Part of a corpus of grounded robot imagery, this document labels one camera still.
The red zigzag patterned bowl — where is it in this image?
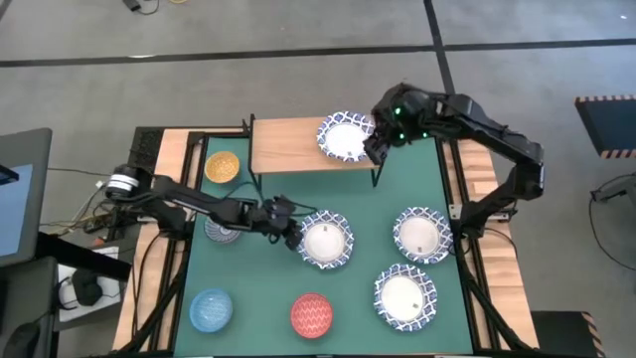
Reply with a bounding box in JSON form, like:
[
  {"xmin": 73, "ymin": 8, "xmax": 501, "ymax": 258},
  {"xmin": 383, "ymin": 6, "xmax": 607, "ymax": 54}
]
[{"xmin": 289, "ymin": 291, "xmax": 335, "ymax": 340}]

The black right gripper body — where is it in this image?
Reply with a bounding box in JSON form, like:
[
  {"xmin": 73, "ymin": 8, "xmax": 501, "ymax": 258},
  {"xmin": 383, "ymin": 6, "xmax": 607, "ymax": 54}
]
[{"xmin": 370, "ymin": 91, "xmax": 401, "ymax": 150}]

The white paper sheet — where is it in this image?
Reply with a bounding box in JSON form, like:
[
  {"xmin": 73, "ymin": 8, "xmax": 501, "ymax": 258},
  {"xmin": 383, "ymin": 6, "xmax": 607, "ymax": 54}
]
[{"xmin": 56, "ymin": 245, "xmax": 123, "ymax": 323}]

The blue patterned paper plate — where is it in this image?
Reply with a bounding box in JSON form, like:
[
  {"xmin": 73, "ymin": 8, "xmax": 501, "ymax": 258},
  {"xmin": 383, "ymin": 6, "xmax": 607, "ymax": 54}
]
[
  {"xmin": 296, "ymin": 209, "xmax": 356, "ymax": 270},
  {"xmin": 316, "ymin": 109, "xmax": 377, "ymax": 164},
  {"xmin": 392, "ymin": 206, "xmax": 454, "ymax": 265},
  {"xmin": 373, "ymin": 263, "xmax": 439, "ymax": 333}
]

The yellow patterned bowl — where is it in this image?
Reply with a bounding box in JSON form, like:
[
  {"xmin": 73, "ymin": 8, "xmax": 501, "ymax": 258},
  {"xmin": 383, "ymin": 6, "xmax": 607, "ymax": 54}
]
[{"xmin": 204, "ymin": 150, "xmax": 241, "ymax": 185}]

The grey monitor with blue screen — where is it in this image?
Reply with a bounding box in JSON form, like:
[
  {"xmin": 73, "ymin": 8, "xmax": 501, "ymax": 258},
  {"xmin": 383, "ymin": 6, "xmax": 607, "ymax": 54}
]
[{"xmin": 0, "ymin": 127, "xmax": 54, "ymax": 269}]

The black floor cable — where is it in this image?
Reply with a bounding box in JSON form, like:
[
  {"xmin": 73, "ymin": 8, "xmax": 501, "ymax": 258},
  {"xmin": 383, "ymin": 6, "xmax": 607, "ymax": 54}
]
[{"xmin": 587, "ymin": 196, "xmax": 636, "ymax": 272}]

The black perforated plate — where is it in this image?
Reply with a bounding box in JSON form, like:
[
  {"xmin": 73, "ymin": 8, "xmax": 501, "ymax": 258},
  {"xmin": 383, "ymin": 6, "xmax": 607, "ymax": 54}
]
[{"xmin": 127, "ymin": 126, "xmax": 166, "ymax": 173}]

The black desk bar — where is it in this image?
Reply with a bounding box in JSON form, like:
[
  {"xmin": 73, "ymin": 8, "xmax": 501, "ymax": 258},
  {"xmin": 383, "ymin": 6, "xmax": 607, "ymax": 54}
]
[{"xmin": 35, "ymin": 230, "xmax": 133, "ymax": 282}]

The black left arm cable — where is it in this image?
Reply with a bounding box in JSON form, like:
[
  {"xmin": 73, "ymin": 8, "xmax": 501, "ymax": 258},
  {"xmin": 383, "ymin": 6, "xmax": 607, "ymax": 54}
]
[{"xmin": 221, "ymin": 179, "xmax": 319, "ymax": 218}]

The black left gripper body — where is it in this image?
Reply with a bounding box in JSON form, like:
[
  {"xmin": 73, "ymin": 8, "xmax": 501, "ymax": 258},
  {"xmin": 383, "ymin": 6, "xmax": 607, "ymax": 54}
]
[{"xmin": 256, "ymin": 198, "xmax": 300, "ymax": 236}]

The tangled cable bundle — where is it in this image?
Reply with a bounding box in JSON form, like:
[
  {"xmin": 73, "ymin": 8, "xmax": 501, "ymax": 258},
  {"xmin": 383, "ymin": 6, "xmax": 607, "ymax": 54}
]
[{"xmin": 38, "ymin": 166, "xmax": 150, "ymax": 238}]

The dark platform with hazard stripes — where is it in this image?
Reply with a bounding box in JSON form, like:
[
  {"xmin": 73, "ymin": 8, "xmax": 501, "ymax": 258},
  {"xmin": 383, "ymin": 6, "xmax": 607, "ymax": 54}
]
[{"xmin": 573, "ymin": 93, "xmax": 636, "ymax": 161}]

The black box with hazard stripes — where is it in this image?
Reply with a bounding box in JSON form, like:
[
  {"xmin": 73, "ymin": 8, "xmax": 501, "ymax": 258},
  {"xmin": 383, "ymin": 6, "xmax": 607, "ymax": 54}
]
[{"xmin": 530, "ymin": 310, "xmax": 607, "ymax": 358}]

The black computer mouse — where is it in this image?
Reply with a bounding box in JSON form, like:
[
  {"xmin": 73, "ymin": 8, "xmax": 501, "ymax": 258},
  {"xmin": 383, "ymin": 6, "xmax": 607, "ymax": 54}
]
[{"xmin": 3, "ymin": 321, "xmax": 42, "ymax": 358}]

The green table mat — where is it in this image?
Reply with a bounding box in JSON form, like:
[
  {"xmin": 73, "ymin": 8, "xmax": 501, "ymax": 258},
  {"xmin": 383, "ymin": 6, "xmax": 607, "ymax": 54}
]
[{"xmin": 173, "ymin": 134, "xmax": 474, "ymax": 357}]

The blue patterned bowl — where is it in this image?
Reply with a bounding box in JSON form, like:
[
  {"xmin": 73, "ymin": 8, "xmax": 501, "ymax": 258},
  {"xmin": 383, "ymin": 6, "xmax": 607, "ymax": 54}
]
[{"xmin": 188, "ymin": 287, "xmax": 235, "ymax": 334}]

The grey metal stand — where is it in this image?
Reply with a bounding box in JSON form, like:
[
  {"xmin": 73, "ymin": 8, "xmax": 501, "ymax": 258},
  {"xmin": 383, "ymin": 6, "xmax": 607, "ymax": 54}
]
[{"xmin": 589, "ymin": 172, "xmax": 636, "ymax": 205}]

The wooden shelf with black legs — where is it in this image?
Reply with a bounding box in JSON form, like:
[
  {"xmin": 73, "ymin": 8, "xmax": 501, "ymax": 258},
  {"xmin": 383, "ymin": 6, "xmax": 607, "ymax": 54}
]
[{"xmin": 241, "ymin": 112, "xmax": 387, "ymax": 195}]

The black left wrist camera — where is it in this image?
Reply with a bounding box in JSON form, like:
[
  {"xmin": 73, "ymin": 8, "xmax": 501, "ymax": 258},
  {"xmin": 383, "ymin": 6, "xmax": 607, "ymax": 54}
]
[{"xmin": 270, "ymin": 195, "xmax": 296, "ymax": 214}]

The black aluminium table frame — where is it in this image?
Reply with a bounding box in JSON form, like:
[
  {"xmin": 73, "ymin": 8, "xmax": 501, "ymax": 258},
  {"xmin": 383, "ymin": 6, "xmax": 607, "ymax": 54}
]
[{"xmin": 116, "ymin": 126, "xmax": 536, "ymax": 358}]

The navy striped bowl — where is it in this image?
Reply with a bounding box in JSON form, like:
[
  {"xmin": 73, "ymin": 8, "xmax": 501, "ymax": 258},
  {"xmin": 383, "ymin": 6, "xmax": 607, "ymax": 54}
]
[{"xmin": 203, "ymin": 217, "xmax": 243, "ymax": 246}]

